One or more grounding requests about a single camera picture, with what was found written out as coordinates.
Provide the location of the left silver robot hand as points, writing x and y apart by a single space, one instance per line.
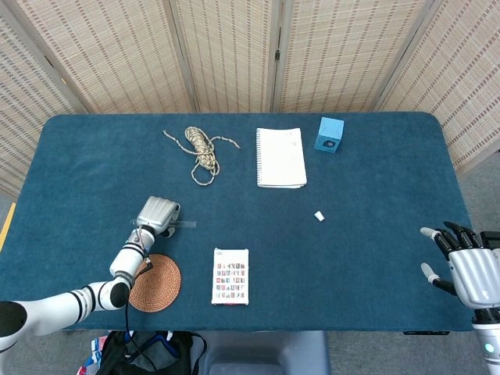
156 213

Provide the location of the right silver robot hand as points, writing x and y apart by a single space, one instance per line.
474 273

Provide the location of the clear glass test tube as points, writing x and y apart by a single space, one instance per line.
187 224

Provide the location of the white tube cap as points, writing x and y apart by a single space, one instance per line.
319 216

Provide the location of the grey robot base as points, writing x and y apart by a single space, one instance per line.
265 351

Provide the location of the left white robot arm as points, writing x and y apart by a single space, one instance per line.
58 308

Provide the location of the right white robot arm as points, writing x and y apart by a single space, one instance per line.
488 343

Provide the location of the round woven rattan coaster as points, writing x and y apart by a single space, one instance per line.
160 283

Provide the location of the white picture card box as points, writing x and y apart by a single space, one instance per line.
230 277

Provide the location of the blue table cloth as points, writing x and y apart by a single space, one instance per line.
351 254

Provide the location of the white spiral notebook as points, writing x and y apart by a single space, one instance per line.
281 158

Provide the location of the black backpack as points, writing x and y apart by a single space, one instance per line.
156 355

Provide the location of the bamboo folding screen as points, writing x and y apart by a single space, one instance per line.
234 51

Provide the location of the blue speaker carton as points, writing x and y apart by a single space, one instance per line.
329 134

